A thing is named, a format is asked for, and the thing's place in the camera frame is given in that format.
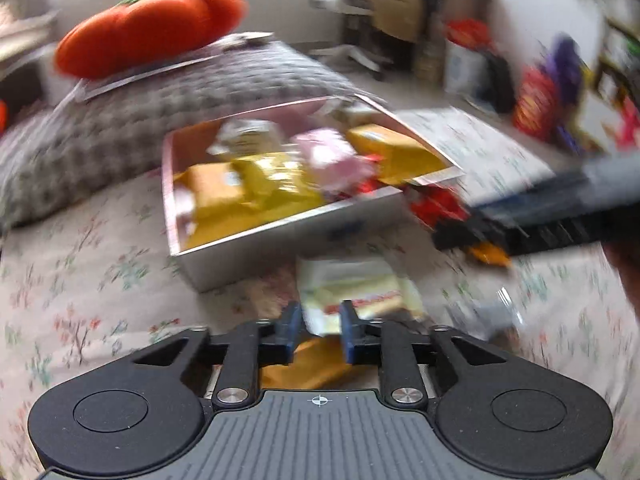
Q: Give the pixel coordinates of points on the clear plastic wrapper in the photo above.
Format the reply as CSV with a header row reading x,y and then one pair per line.
x,y
487,315

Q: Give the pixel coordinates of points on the red printed bag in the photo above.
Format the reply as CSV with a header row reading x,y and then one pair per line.
x,y
537,102

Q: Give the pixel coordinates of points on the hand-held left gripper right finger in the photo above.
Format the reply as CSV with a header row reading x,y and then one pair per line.
x,y
350,332

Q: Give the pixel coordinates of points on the white and yellow snack packet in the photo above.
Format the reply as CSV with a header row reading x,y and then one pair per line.
x,y
350,285

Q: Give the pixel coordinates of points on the white and blue bag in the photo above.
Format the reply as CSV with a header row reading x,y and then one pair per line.
x,y
465,67

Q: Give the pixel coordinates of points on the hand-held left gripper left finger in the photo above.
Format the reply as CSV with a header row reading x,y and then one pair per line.
x,y
292,322

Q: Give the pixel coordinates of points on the floral bed sheet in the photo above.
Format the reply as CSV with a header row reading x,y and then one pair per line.
x,y
90,280

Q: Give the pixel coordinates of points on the flat silver box lid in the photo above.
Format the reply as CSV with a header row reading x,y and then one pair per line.
x,y
150,72

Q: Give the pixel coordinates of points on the black bag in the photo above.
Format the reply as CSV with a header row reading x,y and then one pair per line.
x,y
501,82

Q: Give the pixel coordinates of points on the white cardboard box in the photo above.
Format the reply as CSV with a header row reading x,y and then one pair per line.
x,y
280,240

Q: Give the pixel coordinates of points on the large orange pumpkin cushion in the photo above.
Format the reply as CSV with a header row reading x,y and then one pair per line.
x,y
145,30

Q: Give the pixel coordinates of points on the pink snack packet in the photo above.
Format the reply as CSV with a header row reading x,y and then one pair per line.
x,y
330,160

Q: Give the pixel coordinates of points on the purple bag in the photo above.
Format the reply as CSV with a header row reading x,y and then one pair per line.
x,y
570,75

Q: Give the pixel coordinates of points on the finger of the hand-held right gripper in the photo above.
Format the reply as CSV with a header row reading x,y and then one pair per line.
x,y
460,232

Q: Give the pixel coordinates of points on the grey quilted pillow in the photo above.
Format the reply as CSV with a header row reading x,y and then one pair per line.
x,y
115,135

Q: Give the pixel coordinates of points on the red snack packet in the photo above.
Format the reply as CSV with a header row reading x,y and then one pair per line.
x,y
437,205

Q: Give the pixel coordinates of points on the white office chair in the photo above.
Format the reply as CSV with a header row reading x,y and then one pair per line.
x,y
345,20

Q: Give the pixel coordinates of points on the orange snack packet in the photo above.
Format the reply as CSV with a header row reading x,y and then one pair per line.
x,y
490,254

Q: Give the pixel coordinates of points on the tan coat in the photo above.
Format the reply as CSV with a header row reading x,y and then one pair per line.
x,y
395,10

